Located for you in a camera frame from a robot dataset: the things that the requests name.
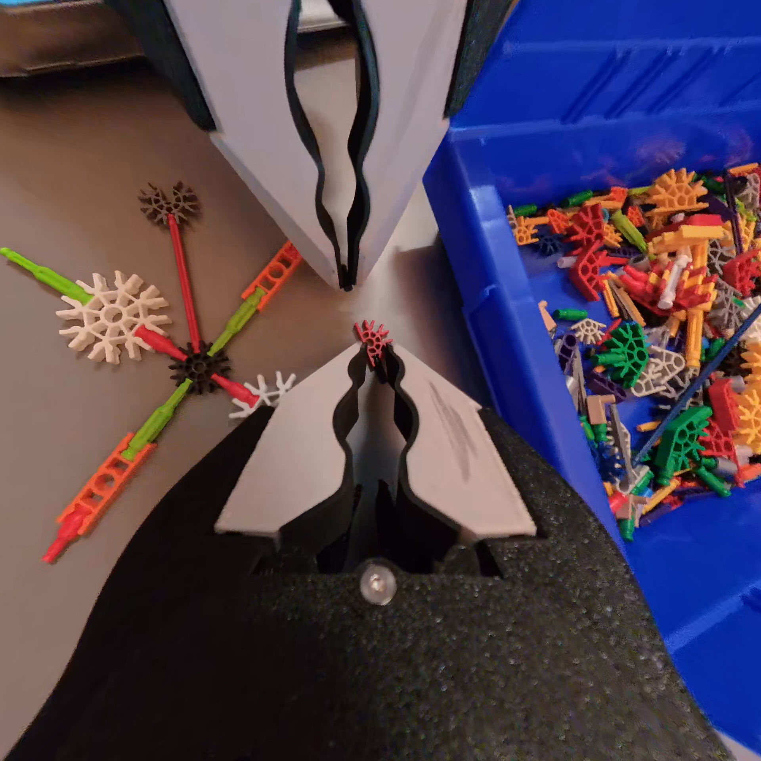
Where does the black hub connector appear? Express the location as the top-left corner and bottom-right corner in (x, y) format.
(168, 340), (233, 396)

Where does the long red plastic rod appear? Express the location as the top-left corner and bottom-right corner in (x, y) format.
(168, 214), (203, 356)

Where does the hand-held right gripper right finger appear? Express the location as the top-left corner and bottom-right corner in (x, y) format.
(383, 344), (538, 547)

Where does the green plastic rod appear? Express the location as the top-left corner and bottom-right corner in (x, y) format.
(207, 287), (267, 358)
(0, 247), (95, 303)
(122, 377), (194, 461)

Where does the small red toothed connector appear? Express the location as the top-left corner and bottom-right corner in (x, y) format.
(354, 320), (394, 368)

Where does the brown toothed connector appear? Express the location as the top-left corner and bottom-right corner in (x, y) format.
(138, 180), (202, 228)

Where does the short red plastic rod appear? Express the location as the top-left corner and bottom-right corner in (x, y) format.
(134, 325), (190, 363)
(211, 373), (261, 408)
(42, 512), (87, 564)

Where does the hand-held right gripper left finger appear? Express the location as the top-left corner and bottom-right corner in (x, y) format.
(213, 344), (372, 560)

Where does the pile of colourful toy pieces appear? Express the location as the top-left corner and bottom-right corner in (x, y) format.
(505, 162), (761, 543)

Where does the orange plastic connector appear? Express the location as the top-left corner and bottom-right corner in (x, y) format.
(241, 239), (304, 311)
(56, 433), (158, 537)

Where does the blue plastic bin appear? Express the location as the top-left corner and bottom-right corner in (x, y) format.
(423, 0), (761, 753)

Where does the white snowflake connector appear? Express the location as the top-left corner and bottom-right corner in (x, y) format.
(229, 371), (297, 420)
(55, 270), (173, 365)

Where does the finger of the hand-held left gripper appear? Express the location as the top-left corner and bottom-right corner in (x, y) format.
(162, 0), (353, 292)
(346, 0), (472, 292)

